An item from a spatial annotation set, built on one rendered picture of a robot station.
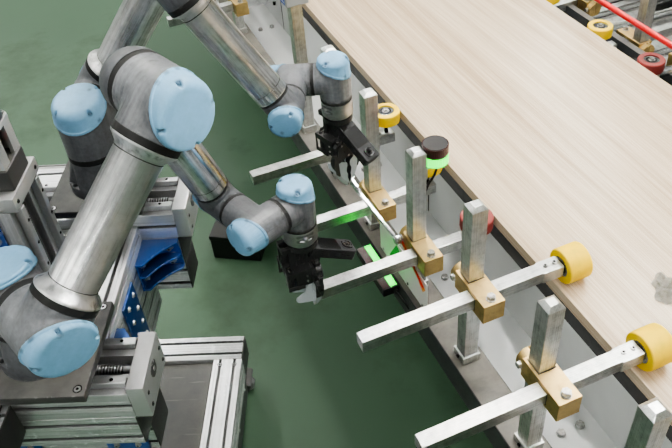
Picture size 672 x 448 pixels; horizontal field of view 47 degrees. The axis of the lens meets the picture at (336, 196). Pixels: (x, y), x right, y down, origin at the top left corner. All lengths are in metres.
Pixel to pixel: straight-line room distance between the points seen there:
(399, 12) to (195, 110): 1.59
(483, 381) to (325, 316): 1.15
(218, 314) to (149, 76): 1.79
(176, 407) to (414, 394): 0.77
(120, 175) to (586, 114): 1.39
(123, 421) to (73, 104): 0.67
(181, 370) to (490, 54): 1.38
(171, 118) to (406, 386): 1.65
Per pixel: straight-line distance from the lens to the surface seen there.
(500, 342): 1.96
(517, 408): 1.44
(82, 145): 1.76
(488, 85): 2.31
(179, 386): 2.47
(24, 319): 1.31
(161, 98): 1.17
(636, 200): 1.96
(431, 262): 1.79
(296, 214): 1.52
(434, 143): 1.69
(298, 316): 2.84
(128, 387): 1.50
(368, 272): 1.77
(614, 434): 1.82
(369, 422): 2.55
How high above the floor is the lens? 2.15
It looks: 41 degrees down
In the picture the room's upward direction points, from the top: 5 degrees counter-clockwise
